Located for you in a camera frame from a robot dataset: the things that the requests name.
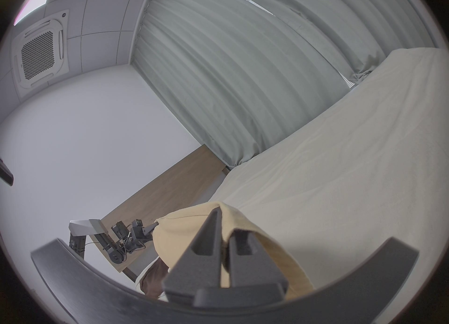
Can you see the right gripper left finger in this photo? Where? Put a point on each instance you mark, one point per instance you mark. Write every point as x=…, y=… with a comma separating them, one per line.
x=200, y=266

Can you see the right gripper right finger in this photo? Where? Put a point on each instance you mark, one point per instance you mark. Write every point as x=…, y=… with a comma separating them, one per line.
x=252, y=270

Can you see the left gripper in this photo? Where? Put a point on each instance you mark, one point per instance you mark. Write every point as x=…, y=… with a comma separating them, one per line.
x=138, y=234

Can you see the tan shorts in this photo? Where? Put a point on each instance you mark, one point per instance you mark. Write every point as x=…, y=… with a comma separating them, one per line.
x=266, y=245

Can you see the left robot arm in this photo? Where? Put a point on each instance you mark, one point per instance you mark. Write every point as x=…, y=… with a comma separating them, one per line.
x=82, y=226

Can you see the bed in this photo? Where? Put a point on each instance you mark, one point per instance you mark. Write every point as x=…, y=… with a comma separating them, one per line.
x=350, y=157

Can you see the brown shorts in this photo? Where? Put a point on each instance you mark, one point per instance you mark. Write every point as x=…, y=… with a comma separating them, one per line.
x=156, y=278

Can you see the pale green curtain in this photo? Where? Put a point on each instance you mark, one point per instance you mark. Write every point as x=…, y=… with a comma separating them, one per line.
x=333, y=6
x=210, y=69

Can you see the ceiling air conditioner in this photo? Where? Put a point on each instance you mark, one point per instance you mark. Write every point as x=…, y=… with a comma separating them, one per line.
x=38, y=52

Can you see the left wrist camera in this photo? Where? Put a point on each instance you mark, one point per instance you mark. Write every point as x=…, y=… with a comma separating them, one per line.
x=137, y=224

